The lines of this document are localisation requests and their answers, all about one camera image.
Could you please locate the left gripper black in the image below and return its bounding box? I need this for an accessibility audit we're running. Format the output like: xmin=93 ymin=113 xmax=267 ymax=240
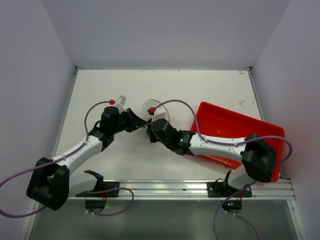
xmin=111 ymin=107 xmax=147 ymax=134

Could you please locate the white mesh laundry bag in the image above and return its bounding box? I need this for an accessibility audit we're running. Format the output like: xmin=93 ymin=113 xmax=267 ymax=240
xmin=139 ymin=99 xmax=171 ymax=123

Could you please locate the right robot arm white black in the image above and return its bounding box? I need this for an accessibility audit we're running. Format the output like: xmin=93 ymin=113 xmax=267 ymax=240
xmin=146 ymin=118 xmax=277 ymax=197

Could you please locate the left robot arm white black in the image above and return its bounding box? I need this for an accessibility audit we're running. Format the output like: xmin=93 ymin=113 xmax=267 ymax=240
xmin=26 ymin=106 xmax=148 ymax=211

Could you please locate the red plastic tray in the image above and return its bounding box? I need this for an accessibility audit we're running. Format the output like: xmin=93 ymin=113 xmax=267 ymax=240
xmin=196 ymin=101 xmax=285 ymax=170

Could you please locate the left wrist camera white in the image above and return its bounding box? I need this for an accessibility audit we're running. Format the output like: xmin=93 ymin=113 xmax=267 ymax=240
xmin=109 ymin=95 xmax=127 ymax=114

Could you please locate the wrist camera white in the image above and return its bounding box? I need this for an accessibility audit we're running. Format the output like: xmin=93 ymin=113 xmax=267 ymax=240
xmin=109 ymin=95 xmax=127 ymax=114
xmin=147 ymin=106 xmax=166 ymax=123

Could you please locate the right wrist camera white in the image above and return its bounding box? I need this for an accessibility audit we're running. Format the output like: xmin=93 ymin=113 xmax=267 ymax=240
xmin=147 ymin=106 xmax=166 ymax=123

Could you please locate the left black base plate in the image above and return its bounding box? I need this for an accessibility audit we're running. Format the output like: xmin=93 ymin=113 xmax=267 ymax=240
xmin=76 ymin=181 xmax=120 ymax=198

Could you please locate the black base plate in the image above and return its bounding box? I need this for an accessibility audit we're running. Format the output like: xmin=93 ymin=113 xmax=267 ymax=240
xmin=76 ymin=181 xmax=120 ymax=198
xmin=206 ymin=181 xmax=239 ymax=198

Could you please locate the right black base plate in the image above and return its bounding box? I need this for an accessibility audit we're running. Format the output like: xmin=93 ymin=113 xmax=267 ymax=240
xmin=206 ymin=181 xmax=239 ymax=198

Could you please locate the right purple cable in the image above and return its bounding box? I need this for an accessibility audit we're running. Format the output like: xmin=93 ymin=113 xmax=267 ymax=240
xmin=154 ymin=99 xmax=294 ymax=240

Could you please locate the aluminium mounting rail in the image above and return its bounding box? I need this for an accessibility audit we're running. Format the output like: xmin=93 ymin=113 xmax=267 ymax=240
xmin=67 ymin=179 xmax=296 ymax=201

